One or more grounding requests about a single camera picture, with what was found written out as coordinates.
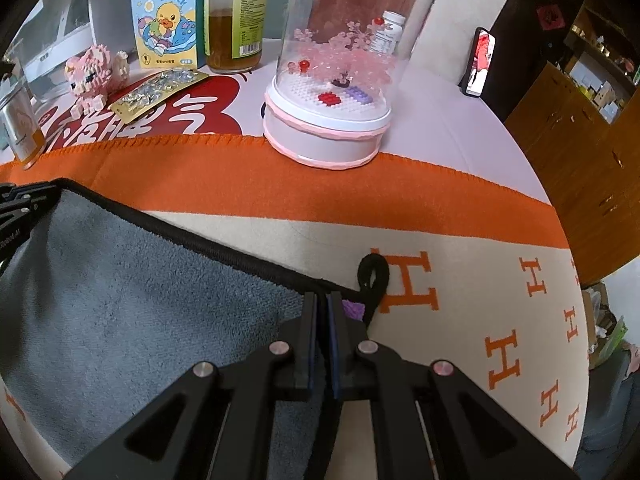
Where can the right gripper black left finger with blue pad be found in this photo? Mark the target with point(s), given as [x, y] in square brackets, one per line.
[214, 422]

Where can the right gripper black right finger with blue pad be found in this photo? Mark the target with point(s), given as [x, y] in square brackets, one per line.
[430, 421]

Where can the purple grey microfibre towel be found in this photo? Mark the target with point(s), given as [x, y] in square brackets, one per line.
[103, 307]

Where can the silver orange can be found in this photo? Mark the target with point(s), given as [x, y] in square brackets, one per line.
[18, 121]

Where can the pink brick figure toy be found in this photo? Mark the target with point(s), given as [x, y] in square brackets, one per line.
[93, 76]

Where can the gold blister pill pack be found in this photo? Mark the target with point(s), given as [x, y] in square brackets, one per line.
[154, 91]

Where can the orange white H-pattern blanket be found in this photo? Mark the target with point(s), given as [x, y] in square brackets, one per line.
[481, 274]

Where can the white dish rack appliance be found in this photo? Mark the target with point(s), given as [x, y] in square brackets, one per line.
[56, 30]

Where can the red white printed mat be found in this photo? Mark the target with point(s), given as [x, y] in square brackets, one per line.
[199, 109]

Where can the blue duck carton box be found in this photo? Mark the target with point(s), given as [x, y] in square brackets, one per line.
[169, 33]

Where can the amber liquid glass bottle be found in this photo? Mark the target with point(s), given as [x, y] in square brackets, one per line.
[234, 30]

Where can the brown wooden cabinet shelves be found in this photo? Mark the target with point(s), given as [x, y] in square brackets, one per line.
[578, 126]

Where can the smartphone standing upright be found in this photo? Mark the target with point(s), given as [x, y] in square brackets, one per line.
[482, 52]

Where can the pink glass dome ornament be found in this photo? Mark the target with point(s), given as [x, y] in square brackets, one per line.
[331, 100]

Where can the small white pill bottle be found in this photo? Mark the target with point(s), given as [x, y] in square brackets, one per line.
[388, 31]

